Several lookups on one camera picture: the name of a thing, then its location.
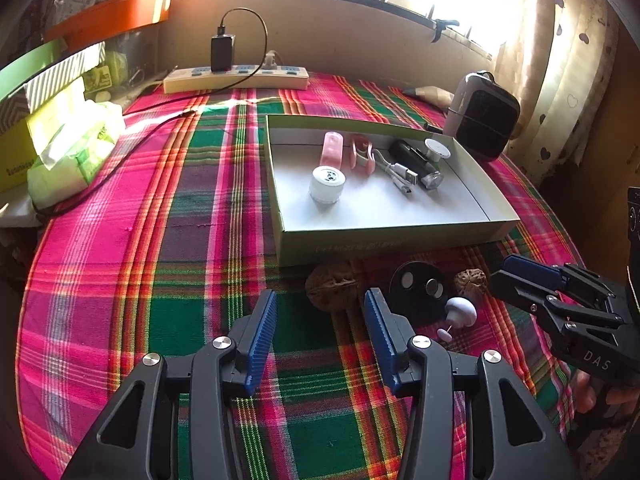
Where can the white round cap jar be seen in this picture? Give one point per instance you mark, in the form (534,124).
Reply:
(326,184)

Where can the green white cardboard box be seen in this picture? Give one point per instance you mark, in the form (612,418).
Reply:
(373,215)

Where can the yellow green box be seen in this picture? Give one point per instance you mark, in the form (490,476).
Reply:
(23,142)

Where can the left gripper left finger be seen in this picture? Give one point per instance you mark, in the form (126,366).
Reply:
(136,434)

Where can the brown walnut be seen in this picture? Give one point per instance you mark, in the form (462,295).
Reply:
(471,284)
(333,287)

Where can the orange tray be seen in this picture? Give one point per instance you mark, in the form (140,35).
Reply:
(106,20)

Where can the beige pouch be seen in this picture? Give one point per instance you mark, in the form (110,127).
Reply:
(432,95)

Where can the black charger adapter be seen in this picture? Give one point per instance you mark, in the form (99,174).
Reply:
(221,51)

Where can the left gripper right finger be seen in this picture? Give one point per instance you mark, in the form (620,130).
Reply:
(508,436)

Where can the green tissue pack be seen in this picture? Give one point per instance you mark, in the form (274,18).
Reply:
(75,154)

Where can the white plug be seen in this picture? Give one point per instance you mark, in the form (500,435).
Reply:
(271,60)

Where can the black clear lighter device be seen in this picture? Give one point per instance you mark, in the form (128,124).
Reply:
(427,172)

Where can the small grey black heater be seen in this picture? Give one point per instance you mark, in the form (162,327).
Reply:
(482,116)

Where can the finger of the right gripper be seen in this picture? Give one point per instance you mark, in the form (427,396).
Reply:
(542,302)
(545,269)

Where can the green white spool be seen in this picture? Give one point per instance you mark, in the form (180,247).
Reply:
(435,151)

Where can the heart pattern curtain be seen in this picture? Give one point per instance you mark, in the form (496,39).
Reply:
(557,60)

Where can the black window hook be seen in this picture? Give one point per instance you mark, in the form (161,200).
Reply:
(441,26)

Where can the beige power strip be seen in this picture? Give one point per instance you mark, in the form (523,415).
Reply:
(239,76)

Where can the pink clip plain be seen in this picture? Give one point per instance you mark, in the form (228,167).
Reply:
(332,150)

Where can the green white striped box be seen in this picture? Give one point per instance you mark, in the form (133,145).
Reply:
(31,94)

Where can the white mushroom knob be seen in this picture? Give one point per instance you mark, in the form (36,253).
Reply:
(460,313)

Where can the pink clip with green pad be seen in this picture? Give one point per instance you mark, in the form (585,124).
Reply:
(361,154)

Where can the black disc with magnets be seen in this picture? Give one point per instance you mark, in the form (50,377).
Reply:
(418,292)

